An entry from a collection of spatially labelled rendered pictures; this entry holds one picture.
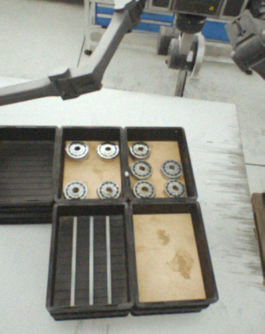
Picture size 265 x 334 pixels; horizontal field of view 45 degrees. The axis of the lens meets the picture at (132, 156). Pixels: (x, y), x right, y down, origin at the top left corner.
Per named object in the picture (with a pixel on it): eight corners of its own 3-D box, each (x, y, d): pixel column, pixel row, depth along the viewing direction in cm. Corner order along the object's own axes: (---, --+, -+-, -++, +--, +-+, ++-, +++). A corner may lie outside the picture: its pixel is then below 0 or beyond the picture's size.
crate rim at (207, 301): (128, 203, 134) (128, 201, 132) (197, 202, 137) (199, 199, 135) (134, 308, 111) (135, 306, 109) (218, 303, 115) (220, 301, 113)
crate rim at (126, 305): (54, 205, 130) (53, 202, 128) (128, 203, 134) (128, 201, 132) (45, 313, 108) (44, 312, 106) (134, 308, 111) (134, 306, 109)
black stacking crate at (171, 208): (126, 213, 142) (128, 201, 132) (192, 212, 145) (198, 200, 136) (132, 312, 119) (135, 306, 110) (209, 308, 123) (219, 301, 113)
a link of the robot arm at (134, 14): (143, 7, 124) (139, -6, 120) (141, 22, 118) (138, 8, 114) (120, 12, 127) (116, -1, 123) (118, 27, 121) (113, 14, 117)
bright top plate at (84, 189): (63, 182, 142) (63, 181, 142) (86, 180, 144) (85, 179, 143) (64, 203, 137) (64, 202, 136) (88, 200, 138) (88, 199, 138)
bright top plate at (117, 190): (97, 181, 144) (97, 180, 144) (120, 181, 145) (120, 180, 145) (97, 201, 139) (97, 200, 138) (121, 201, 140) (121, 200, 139)
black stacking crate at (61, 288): (56, 215, 138) (54, 203, 129) (125, 213, 141) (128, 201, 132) (49, 317, 116) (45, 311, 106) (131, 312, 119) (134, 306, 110)
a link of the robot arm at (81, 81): (100, 101, 102) (87, 77, 94) (65, 99, 108) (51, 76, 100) (144, 16, 123) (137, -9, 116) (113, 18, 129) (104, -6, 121)
